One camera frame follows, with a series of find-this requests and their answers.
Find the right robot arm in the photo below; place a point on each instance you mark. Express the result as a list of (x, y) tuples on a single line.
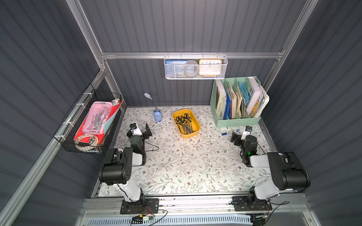
[(287, 172)]

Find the green file organizer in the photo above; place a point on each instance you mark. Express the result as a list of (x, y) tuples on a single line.
[(229, 101)]

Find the red folder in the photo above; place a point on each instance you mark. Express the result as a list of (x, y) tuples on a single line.
[(81, 138)]

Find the grey tape roll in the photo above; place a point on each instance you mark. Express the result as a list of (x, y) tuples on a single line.
[(191, 68)]

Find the pink plastic case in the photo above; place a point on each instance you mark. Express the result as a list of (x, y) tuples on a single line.
[(98, 114)]

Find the black wire basket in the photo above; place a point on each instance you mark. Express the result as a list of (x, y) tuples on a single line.
[(70, 127)]

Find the yellow white clock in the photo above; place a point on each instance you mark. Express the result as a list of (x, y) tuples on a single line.
[(210, 67)]

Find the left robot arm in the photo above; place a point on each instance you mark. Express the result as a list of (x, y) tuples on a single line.
[(118, 172)]

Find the yellow storage box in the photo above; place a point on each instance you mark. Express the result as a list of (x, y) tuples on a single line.
[(186, 123)]

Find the blue desk lamp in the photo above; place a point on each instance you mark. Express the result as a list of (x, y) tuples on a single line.
[(157, 113)]

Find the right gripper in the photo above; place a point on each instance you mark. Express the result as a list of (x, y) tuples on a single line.
[(238, 138)]

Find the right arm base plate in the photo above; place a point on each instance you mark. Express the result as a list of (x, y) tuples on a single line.
[(243, 203)]

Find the white wire basket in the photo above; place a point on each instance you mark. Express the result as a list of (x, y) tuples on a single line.
[(198, 57)]

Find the white book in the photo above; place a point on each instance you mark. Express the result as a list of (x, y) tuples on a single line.
[(255, 96)]

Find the blue marker pen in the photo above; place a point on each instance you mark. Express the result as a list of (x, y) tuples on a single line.
[(230, 132)]

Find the blue box in basket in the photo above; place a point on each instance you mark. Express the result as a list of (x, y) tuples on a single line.
[(174, 68)]

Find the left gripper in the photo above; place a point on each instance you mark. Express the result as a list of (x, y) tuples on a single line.
[(140, 134)]

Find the aluminium rail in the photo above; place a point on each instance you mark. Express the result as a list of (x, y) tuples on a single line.
[(194, 204)]

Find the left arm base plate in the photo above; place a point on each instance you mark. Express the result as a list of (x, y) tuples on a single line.
[(149, 205)]

